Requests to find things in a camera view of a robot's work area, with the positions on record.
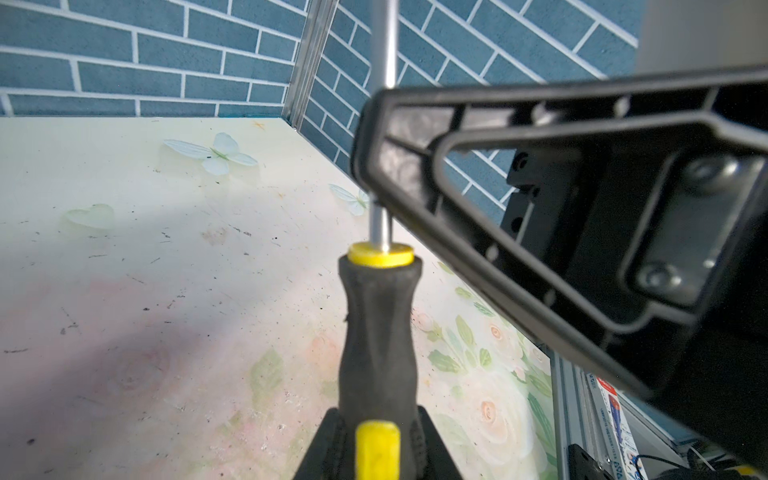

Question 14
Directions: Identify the aluminium front frame rail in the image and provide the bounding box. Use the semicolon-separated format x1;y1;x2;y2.
550;353;614;479

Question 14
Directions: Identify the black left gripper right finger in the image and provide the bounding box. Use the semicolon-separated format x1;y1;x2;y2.
418;405;462;480

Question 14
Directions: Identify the red white blue packet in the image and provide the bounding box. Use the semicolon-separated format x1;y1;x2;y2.
586;373;646;480

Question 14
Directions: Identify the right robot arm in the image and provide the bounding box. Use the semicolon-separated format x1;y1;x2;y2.
354;66;767;470

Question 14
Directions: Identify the black yellow screwdriver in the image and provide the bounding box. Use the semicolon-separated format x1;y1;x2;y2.
337;0;424;480

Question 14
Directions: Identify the black cable bundle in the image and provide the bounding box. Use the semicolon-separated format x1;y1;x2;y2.
629;443;768;480

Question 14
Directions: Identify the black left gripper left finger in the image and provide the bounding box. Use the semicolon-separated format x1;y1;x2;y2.
293;408;347;480

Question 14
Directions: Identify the aluminium right rear corner post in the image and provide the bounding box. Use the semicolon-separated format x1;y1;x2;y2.
282;0;339;130

